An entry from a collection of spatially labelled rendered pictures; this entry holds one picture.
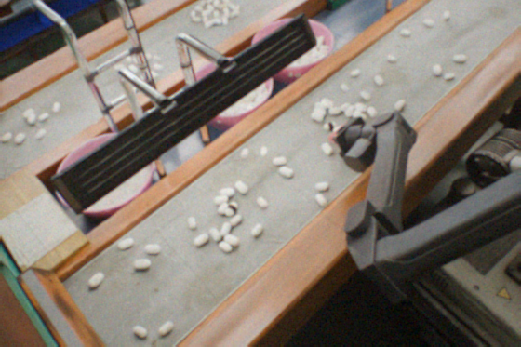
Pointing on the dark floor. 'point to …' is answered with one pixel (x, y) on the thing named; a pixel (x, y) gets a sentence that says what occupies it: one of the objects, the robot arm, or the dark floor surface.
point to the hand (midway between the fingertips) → (331, 139)
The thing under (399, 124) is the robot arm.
